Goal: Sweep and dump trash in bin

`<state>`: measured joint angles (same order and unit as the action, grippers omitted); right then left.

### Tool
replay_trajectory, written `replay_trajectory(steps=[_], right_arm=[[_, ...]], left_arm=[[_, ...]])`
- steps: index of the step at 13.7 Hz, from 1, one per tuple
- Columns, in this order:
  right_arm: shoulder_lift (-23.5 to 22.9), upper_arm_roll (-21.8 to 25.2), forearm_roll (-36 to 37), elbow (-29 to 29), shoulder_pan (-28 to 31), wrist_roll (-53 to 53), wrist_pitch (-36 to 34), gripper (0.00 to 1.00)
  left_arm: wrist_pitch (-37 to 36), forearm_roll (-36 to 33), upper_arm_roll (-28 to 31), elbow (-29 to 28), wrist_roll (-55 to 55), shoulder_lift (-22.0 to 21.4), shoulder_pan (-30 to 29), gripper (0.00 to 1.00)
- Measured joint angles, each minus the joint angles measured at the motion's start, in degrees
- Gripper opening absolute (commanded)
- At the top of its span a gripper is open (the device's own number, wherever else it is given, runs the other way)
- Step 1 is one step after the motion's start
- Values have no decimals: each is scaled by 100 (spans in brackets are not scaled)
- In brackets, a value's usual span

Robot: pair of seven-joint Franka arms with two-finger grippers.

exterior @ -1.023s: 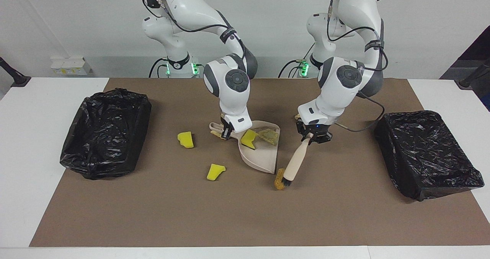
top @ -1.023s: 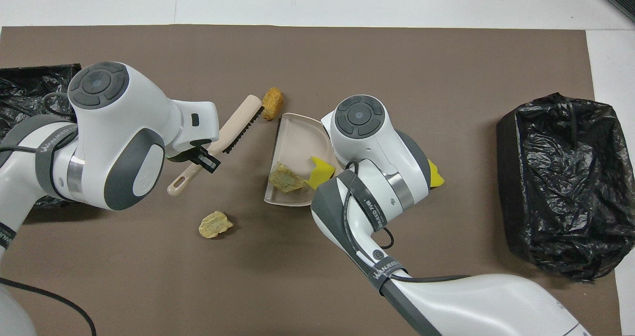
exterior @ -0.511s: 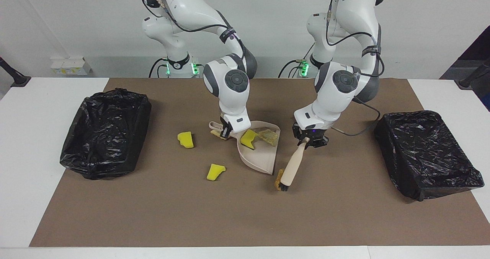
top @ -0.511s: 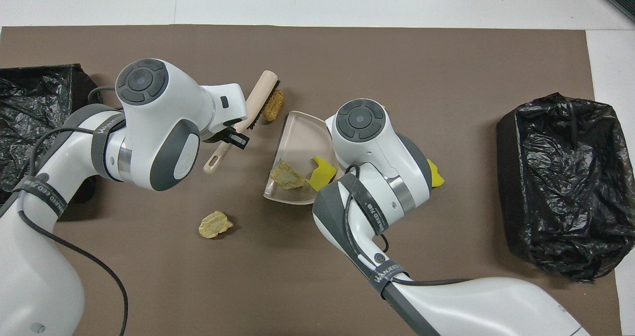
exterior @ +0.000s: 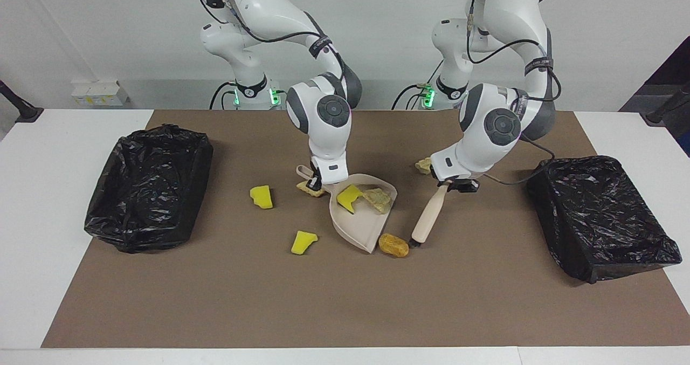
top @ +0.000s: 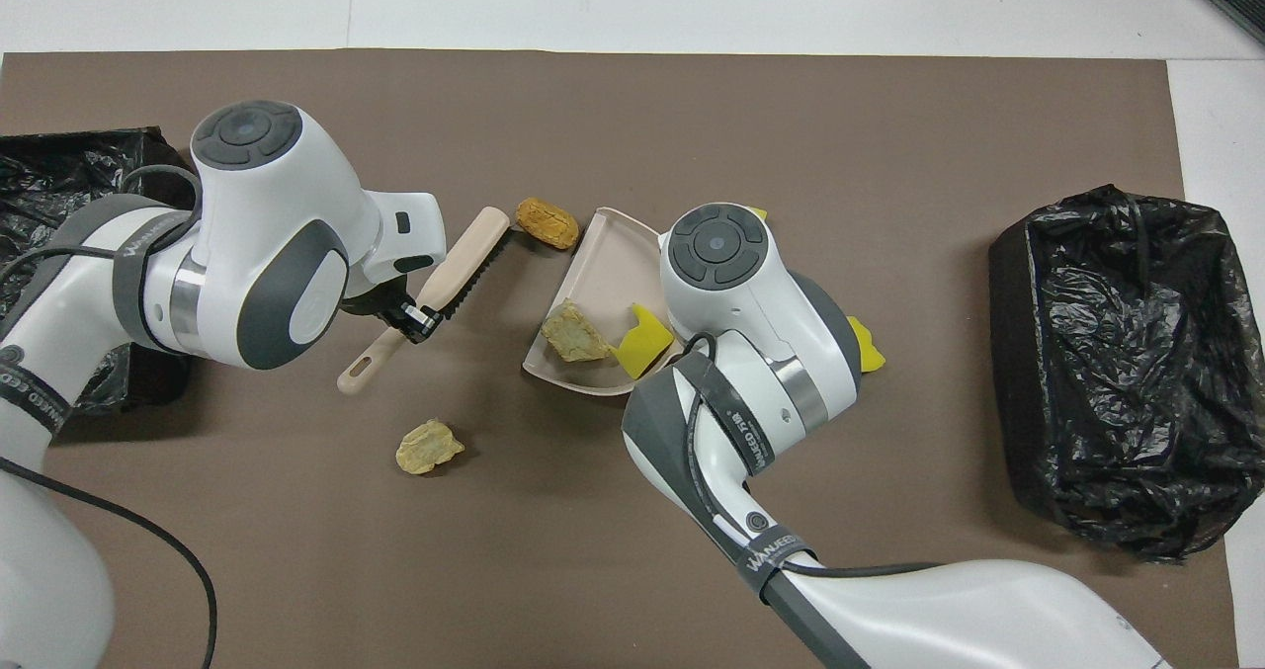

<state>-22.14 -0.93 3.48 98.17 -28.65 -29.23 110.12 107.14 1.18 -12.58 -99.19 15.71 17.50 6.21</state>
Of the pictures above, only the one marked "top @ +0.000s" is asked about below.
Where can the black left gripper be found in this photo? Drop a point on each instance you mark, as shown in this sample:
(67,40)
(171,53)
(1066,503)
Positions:
(376,305)

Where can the beige hand brush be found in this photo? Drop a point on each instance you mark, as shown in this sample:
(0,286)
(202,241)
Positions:
(464,264)

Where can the beige cracker piece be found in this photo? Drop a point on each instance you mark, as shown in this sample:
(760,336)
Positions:
(573,333)
(428,447)

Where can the orange-brown fried nugget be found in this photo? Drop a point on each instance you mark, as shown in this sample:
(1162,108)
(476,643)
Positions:
(547,222)

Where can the beige plastic dustpan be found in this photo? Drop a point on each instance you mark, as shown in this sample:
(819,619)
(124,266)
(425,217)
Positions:
(603,264)

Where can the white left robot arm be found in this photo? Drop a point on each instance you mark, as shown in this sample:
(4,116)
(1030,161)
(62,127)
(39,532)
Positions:
(267,254)

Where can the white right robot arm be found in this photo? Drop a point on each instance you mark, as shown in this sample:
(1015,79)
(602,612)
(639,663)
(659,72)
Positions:
(751,303)

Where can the bin lined with black bag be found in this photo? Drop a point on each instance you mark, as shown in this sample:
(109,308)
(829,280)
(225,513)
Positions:
(1117,373)
(59,175)

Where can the brown table mat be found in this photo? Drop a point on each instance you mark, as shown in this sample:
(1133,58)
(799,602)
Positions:
(632,116)

